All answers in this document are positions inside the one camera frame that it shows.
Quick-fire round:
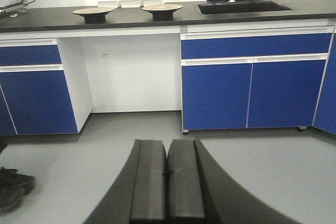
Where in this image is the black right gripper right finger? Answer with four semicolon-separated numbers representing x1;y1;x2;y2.
167;140;296;223

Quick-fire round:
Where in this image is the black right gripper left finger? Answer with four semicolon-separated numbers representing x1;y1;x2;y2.
85;140;166;223

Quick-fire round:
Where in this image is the beige round plate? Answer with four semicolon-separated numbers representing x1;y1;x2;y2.
142;4;183;13
72;7;114;16

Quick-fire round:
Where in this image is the black shoe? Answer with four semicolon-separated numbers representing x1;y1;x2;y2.
1;167;36;215

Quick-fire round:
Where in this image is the blue lab cabinet right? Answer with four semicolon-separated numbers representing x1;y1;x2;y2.
181;26;334;134

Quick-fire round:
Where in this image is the blue lab cabinet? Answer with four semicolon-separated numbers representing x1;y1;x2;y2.
1;38;93;135
181;26;334;134

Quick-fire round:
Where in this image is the blue lab cabinet left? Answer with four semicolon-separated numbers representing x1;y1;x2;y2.
1;38;93;135

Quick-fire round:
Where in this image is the black lab sink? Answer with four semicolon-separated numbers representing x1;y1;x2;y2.
198;1;294;15

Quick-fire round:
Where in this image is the middle white storage bin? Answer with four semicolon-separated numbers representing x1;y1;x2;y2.
120;0;141;8

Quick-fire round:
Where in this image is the left white storage bin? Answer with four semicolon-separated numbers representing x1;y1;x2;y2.
98;1;119;8

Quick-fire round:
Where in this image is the black plate pedestal right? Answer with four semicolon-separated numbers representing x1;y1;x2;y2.
152;12;173;22

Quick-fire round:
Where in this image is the black plate pedestal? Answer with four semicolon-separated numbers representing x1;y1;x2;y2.
83;14;106;24
152;12;173;22

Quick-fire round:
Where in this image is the black plate pedestal left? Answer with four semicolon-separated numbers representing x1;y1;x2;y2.
83;14;106;24

